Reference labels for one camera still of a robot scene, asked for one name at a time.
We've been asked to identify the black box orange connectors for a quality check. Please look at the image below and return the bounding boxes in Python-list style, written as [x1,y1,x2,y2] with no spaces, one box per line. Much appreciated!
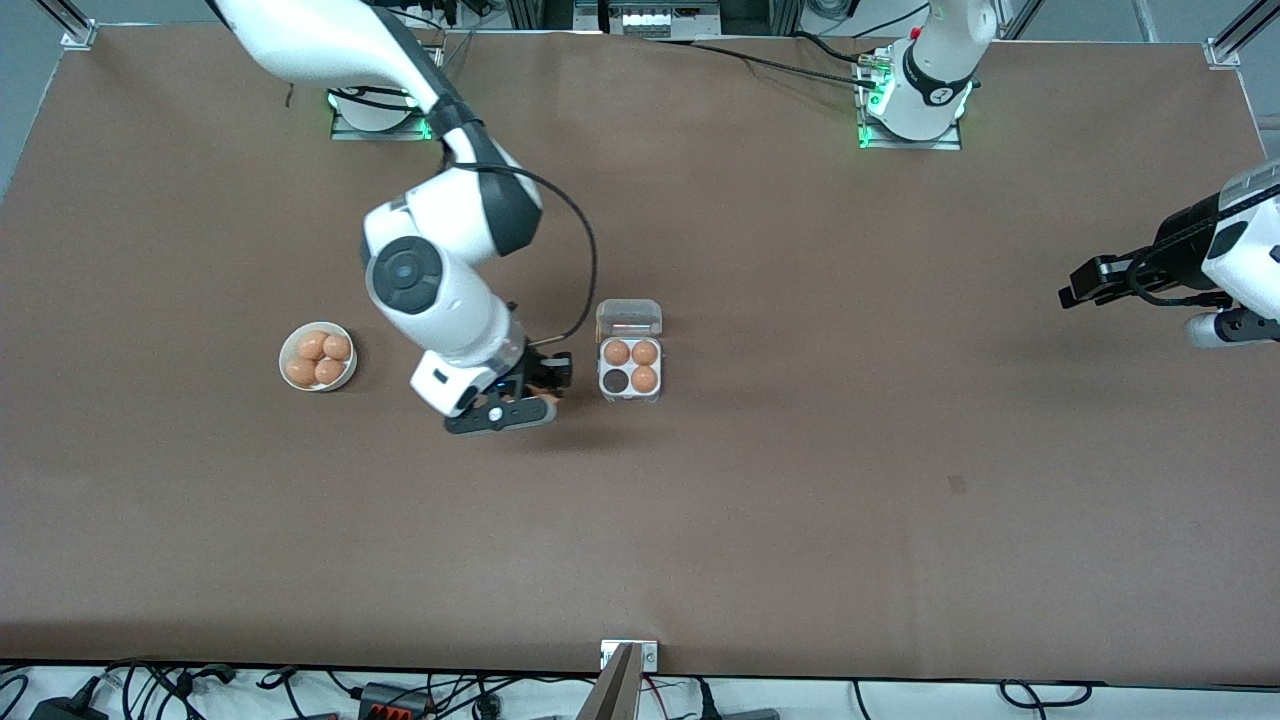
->
[358,682,433,720]

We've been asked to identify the black power adapter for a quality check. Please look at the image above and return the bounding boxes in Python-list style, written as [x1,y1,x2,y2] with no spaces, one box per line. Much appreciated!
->
[28,690,109,720]

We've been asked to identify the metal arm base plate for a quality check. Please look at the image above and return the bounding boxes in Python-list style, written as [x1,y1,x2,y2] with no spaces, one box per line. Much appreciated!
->
[853,48,965,152]
[328,86,435,142]

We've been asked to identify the grey electrical box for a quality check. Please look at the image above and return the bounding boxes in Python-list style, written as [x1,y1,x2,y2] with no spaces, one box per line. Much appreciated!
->
[575,0,723,39]

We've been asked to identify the clear plastic egg box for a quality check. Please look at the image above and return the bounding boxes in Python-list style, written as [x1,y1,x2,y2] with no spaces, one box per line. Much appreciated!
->
[596,298,664,404]

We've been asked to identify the camera stand beam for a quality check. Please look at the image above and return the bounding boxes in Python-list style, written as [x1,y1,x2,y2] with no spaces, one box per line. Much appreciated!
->
[575,643,642,720]

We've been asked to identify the silver mounting bracket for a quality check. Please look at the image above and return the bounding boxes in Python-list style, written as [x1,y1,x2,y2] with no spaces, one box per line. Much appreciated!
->
[600,640,659,672]

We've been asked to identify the aluminium frame post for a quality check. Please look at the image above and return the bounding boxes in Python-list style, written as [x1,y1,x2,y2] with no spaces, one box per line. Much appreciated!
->
[1204,0,1280,69]
[35,0,99,51]

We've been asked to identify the white round bowl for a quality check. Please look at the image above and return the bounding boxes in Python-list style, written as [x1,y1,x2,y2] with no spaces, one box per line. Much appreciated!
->
[278,321,358,393]

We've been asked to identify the brown table cover sheet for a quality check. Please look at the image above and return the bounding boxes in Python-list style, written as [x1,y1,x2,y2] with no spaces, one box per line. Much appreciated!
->
[0,22,1280,689]

